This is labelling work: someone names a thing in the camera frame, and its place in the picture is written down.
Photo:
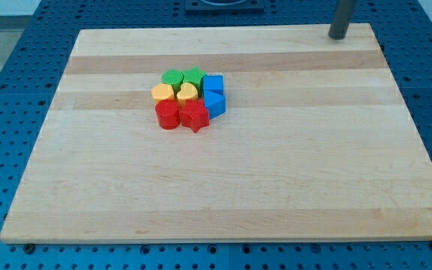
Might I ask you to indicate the yellow heart block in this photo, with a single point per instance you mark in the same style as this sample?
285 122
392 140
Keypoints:
187 92

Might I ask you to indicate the green star block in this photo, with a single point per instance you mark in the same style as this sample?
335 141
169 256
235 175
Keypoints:
194 76

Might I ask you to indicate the red star block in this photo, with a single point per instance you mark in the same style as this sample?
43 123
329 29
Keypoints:
195 115

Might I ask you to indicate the blue triangle block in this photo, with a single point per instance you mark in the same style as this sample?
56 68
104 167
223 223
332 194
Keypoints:
215 104

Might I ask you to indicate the green cylinder block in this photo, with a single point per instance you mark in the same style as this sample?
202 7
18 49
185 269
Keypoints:
174 78

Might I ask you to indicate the blue cube block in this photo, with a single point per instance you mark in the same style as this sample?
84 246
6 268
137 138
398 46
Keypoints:
213 83

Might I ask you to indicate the yellow pentagon block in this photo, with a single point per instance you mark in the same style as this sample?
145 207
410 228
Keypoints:
162 92

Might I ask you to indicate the wooden board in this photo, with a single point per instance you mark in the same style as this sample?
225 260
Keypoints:
316 144

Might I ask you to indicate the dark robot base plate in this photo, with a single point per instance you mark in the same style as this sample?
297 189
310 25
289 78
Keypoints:
199 6

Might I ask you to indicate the red cylinder block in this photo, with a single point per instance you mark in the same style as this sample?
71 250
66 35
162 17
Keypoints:
167 112

